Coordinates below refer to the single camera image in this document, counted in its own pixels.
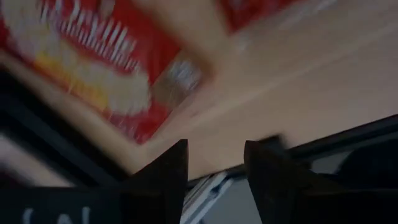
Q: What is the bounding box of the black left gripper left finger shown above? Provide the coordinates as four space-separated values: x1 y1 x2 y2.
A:
121 139 189 224

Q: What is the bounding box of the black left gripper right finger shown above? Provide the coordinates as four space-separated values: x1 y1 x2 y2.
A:
244 136 312 224

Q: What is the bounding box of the red popcorn bag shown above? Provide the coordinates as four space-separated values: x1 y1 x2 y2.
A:
217 0 300 34
0 0 216 146

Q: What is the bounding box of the silver aluminium extrusion bar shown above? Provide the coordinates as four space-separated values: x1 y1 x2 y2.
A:
179 170 234 224

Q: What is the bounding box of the black aluminium table frame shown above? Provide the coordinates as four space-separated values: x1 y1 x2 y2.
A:
0 67 398 188

